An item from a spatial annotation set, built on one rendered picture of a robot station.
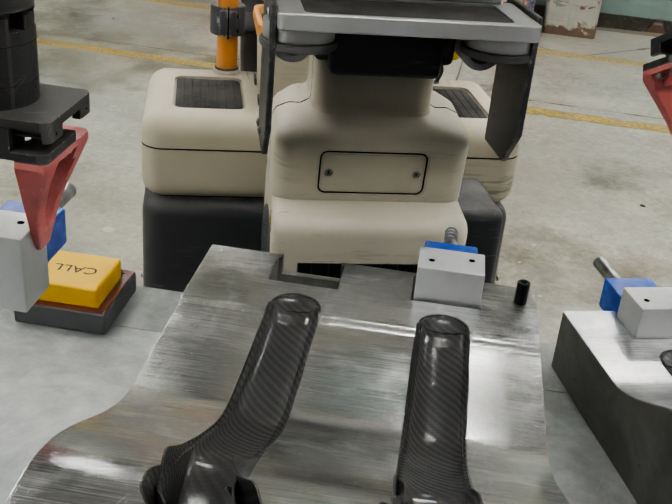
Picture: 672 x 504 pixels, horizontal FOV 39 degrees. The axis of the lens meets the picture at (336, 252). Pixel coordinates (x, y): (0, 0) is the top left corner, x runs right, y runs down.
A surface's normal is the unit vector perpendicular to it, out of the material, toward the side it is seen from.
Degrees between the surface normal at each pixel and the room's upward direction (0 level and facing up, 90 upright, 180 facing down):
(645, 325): 90
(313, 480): 18
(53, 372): 0
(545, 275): 0
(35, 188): 112
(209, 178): 90
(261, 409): 3
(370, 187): 98
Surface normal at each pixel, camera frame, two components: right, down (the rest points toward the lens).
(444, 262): 0.08, -0.89
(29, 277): 0.98, 0.15
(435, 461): 0.10, -0.99
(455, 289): -0.14, 0.44
